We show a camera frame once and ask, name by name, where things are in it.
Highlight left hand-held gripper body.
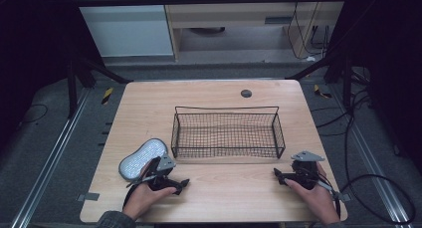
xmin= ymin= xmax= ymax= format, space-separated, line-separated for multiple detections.
xmin=141 ymin=154 xmax=178 ymax=191

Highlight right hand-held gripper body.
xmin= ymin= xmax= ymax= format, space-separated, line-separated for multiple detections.
xmin=288 ymin=150 xmax=326 ymax=191

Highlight grey mesh oval pad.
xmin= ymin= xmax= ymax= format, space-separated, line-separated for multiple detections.
xmin=117 ymin=137 xmax=169 ymax=182

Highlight person's left hand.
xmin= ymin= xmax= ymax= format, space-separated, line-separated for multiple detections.
xmin=121 ymin=161 xmax=179 ymax=221

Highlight person's right hand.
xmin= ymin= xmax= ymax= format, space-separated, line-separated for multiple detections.
xmin=284 ymin=161 xmax=341 ymax=225

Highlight yellow black floor tape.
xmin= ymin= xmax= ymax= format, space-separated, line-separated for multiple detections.
xmin=101 ymin=87 xmax=114 ymax=106
xmin=313 ymin=84 xmax=332 ymax=100

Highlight grey tape piece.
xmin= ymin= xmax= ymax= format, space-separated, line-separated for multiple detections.
xmin=77 ymin=192 xmax=101 ymax=202

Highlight black metal stand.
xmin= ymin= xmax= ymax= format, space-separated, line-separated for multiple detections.
xmin=285 ymin=48 xmax=353 ymax=110
xmin=66 ymin=55 xmax=133 ymax=120

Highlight white cabinet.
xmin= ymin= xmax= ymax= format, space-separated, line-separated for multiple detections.
xmin=70 ymin=0 xmax=175 ymax=58

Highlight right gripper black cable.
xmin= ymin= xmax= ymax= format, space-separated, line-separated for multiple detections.
xmin=315 ymin=174 xmax=352 ymax=220

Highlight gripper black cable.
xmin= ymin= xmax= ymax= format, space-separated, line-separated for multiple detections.
xmin=122 ymin=174 xmax=157 ymax=209
xmin=315 ymin=174 xmax=352 ymax=220

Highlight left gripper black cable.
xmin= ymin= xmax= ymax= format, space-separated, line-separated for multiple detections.
xmin=122 ymin=174 xmax=157 ymax=209

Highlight black wire mesh basket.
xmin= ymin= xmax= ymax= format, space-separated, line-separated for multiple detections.
xmin=170 ymin=105 xmax=287 ymax=160

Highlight aluminium floor rail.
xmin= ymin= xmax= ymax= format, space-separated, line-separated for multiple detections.
xmin=9 ymin=88 xmax=92 ymax=228
xmin=329 ymin=85 xmax=416 ymax=228

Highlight black floor cable loop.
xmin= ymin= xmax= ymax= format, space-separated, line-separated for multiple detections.
xmin=339 ymin=88 xmax=417 ymax=226

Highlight hanging black desk cables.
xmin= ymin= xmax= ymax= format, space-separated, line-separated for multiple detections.
xmin=286 ymin=0 xmax=332 ymax=61

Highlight black metal frame bar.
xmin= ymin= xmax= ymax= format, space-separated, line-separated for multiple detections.
xmin=73 ymin=0 xmax=347 ymax=8

